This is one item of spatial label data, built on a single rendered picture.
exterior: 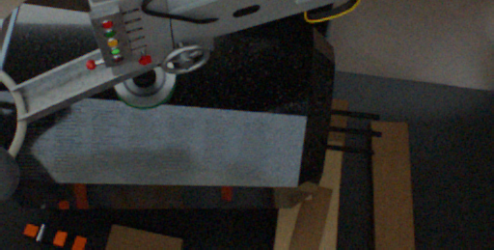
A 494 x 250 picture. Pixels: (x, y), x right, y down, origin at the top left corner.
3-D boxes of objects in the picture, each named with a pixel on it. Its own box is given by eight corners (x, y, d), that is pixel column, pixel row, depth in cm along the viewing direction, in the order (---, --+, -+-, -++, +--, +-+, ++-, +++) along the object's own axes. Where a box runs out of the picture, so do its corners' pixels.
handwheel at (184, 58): (202, 40, 238) (200, 15, 225) (211, 68, 234) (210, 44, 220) (155, 53, 237) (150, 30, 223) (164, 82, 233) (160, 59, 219)
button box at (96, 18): (130, 53, 225) (117, 3, 200) (132, 61, 224) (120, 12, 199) (103, 61, 225) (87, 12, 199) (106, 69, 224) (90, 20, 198)
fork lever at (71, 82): (201, 1, 251) (196, -6, 246) (219, 51, 242) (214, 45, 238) (15, 84, 262) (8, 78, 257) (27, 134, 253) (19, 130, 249)
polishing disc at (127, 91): (120, 47, 271) (120, 45, 270) (180, 54, 268) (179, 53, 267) (107, 102, 262) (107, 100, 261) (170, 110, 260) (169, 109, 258)
